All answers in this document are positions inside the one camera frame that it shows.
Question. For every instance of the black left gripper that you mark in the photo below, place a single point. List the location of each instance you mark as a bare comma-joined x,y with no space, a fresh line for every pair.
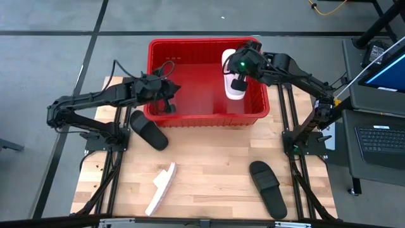
148,88

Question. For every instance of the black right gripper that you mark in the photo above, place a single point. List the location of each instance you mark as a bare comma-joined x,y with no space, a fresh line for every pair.
253,68

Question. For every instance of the black slide sandal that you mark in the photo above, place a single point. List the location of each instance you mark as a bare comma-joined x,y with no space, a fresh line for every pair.
269,190
148,130

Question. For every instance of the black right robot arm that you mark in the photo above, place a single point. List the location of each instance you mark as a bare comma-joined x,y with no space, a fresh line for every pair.
297,76

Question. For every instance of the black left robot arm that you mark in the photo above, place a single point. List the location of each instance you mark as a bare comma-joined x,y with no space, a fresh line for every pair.
95,95

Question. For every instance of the red plastic bin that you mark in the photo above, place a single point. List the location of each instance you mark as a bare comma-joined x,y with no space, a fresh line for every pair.
196,95

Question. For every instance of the yellow connector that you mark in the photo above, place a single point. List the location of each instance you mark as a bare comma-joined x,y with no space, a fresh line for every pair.
338,102

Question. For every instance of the black beam with silver brackets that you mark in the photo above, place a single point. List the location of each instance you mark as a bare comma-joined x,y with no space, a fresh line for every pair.
177,221

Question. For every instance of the thin white rod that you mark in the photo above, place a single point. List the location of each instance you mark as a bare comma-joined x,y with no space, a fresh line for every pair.
364,73

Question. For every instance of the grey desk surface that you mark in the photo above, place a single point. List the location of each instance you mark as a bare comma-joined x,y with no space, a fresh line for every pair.
379,177
364,101

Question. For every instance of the black power adapter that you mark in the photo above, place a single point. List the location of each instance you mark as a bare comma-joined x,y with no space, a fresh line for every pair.
375,52

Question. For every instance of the black stand beam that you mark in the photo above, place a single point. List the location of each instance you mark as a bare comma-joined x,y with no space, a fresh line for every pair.
376,28

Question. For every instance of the monitor with blue screen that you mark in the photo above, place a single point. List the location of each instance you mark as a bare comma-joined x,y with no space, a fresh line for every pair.
389,74

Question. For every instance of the black laptop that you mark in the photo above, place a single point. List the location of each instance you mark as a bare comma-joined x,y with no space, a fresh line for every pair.
383,142

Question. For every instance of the grey chair leg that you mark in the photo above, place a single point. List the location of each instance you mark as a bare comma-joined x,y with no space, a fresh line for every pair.
11,145

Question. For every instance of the black aluminium frame rail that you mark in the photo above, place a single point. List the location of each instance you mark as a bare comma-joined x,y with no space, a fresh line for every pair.
282,104
114,187

